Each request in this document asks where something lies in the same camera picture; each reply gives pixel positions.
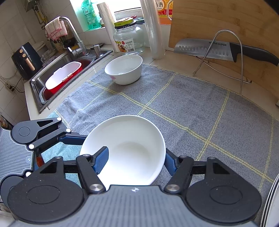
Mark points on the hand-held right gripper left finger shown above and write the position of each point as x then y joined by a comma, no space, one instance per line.
101,157

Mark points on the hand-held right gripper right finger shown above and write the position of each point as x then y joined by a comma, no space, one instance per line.
170,162

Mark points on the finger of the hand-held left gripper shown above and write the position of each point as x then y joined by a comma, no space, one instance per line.
72,139

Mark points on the white bowl pink flowers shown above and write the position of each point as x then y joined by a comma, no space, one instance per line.
124,67
130,148

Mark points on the grey blue checked towel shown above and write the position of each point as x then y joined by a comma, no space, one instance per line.
174,109

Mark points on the red and white basin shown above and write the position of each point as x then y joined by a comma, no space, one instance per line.
63,75

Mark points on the steel sink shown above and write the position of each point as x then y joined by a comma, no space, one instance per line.
65,59

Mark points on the steel sink dispenser cap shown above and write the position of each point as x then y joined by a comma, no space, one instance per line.
97,50

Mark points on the black air fryer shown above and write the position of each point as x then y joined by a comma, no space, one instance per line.
24,59

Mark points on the steel faucet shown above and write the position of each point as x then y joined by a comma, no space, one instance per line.
74,32

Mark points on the pink white checked dishcloth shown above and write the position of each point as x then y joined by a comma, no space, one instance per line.
54,28

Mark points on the glass jar yellow green lid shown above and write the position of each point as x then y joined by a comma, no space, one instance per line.
128,39

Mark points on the green detergent bottle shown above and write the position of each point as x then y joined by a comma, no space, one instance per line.
89,17

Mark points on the tall cling film roll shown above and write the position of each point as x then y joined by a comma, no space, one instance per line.
153,32

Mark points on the bamboo cutting board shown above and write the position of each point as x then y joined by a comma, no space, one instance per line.
218,21

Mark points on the large yellow plastic jug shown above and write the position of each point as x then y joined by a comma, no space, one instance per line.
162,13

